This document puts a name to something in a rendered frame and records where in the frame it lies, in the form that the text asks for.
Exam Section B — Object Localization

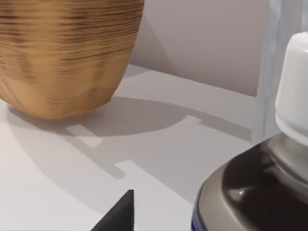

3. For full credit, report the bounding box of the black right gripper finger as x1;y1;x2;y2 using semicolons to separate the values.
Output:
90;189;135;231

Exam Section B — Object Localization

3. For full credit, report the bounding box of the dark bottle with white cap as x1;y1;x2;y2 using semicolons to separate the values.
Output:
191;31;308;231

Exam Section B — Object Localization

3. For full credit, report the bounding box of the woven brown basket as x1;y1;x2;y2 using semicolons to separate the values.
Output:
0;0;145;119

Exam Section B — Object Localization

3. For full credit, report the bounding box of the pale grey upright post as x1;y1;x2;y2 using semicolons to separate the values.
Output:
250;0;308;146

